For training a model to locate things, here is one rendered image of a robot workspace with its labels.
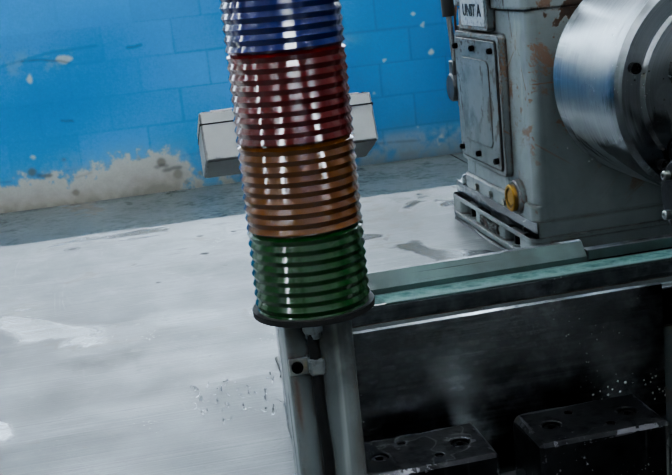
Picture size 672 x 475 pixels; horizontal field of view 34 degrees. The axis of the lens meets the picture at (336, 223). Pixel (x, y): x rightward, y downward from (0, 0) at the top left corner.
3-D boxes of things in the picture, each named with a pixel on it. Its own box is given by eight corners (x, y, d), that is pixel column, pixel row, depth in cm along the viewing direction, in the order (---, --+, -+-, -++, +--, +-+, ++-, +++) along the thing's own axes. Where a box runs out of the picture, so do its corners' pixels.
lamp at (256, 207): (349, 204, 60) (341, 123, 59) (375, 228, 54) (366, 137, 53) (240, 220, 59) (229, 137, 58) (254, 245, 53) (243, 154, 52)
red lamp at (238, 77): (341, 123, 59) (332, 38, 58) (366, 137, 53) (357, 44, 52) (229, 137, 58) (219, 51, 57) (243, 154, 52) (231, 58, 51)
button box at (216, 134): (367, 157, 114) (358, 108, 115) (379, 139, 107) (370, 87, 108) (203, 179, 111) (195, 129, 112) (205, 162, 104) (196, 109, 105)
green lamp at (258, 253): (357, 283, 61) (349, 204, 60) (383, 314, 55) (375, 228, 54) (250, 300, 60) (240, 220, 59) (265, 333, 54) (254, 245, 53)
